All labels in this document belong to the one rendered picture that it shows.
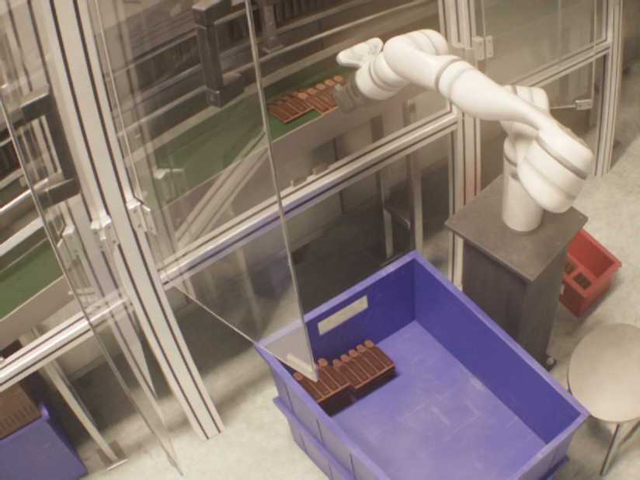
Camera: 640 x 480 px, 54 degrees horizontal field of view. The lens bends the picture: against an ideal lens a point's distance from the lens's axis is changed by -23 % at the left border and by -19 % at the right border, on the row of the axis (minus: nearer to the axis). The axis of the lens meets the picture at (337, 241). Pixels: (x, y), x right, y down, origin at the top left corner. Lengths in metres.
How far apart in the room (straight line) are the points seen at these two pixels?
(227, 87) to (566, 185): 0.43
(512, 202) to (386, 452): 0.58
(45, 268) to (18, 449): 0.54
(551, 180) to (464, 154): 0.93
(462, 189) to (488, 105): 0.91
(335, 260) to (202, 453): 0.76
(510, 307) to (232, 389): 0.79
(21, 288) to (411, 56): 0.92
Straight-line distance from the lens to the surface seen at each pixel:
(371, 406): 1.66
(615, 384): 1.69
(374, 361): 1.65
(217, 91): 0.84
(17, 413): 1.70
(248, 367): 2.04
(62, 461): 1.89
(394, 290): 1.67
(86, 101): 1.20
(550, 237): 1.53
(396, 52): 1.11
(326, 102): 1.44
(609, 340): 1.76
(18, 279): 1.55
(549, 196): 0.93
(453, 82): 1.05
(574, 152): 0.93
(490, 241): 1.51
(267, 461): 1.86
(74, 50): 1.15
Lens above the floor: 1.62
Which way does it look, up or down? 45 degrees down
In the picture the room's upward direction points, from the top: 7 degrees counter-clockwise
